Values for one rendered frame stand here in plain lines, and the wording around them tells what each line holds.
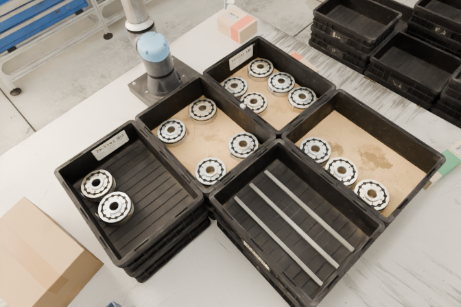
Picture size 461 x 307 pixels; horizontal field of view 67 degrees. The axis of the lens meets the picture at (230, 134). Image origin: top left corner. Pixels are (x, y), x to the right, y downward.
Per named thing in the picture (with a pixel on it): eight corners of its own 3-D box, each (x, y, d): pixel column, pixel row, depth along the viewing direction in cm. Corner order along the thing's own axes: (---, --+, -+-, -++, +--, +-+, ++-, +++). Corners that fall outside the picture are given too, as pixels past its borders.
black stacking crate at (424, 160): (277, 155, 120) (279, 137, 110) (333, 108, 130) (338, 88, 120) (375, 239, 101) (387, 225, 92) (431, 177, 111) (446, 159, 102)
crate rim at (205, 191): (134, 121, 120) (132, 117, 118) (201, 77, 130) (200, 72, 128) (206, 199, 102) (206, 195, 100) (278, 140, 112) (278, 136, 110)
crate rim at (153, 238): (55, 174, 110) (51, 170, 108) (134, 121, 120) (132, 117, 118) (119, 271, 92) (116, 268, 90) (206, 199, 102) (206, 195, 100)
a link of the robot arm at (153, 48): (151, 81, 139) (142, 53, 128) (140, 62, 146) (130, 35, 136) (178, 69, 142) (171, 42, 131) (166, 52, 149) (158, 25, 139)
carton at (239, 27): (217, 31, 177) (216, 18, 171) (234, 19, 181) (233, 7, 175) (240, 44, 170) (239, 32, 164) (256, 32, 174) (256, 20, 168)
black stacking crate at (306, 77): (205, 94, 138) (201, 73, 129) (258, 57, 148) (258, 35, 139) (276, 155, 120) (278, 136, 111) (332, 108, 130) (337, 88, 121)
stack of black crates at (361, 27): (303, 67, 235) (311, 10, 198) (329, 44, 246) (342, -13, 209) (353, 97, 217) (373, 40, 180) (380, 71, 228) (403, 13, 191)
